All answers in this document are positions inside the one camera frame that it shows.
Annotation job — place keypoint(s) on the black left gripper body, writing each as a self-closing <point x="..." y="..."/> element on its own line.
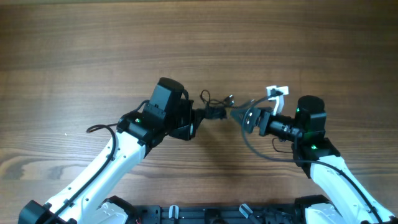
<point x="180" y="119"/>

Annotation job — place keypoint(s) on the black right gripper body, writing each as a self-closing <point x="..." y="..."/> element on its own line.
<point x="263" y="121"/>

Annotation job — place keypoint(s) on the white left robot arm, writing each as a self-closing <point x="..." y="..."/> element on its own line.
<point x="136" y="133"/>

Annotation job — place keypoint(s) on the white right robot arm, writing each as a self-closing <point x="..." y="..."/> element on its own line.
<point x="349" y="201"/>

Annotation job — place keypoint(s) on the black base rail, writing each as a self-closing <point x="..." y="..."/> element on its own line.
<point x="268" y="214"/>

